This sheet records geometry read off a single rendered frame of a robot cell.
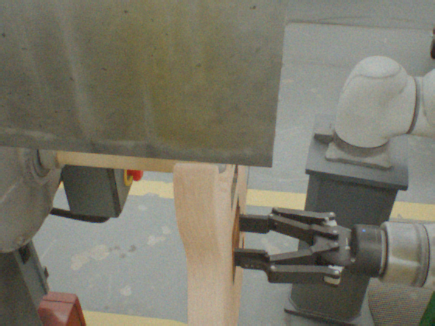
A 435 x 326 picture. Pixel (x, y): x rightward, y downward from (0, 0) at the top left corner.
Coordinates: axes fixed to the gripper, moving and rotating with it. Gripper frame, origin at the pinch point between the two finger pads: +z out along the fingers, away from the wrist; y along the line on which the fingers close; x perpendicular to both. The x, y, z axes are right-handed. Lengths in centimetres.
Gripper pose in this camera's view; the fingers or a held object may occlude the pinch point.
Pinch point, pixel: (239, 239)
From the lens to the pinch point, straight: 78.3
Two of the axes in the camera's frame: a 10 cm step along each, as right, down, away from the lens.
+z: -9.9, -0.7, 1.0
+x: 0.1, -8.3, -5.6
